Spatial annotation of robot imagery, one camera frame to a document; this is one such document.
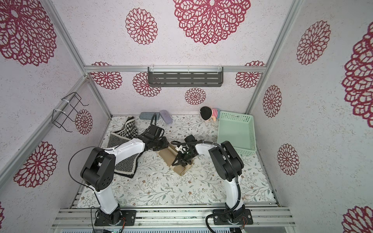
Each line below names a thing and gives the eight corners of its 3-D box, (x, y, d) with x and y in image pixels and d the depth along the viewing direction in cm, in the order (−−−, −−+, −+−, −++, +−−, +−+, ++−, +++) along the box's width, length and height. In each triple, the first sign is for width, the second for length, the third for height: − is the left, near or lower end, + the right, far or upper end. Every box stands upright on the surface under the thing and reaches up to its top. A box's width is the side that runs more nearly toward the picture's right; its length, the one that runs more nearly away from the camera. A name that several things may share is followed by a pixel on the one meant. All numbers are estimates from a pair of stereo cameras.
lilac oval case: (167, 125, 117) (166, 122, 114) (159, 114, 125) (158, 110, 122) (173, 122, 119) (173, 119, 116) (165, 111, 127) (164, 108, 124)
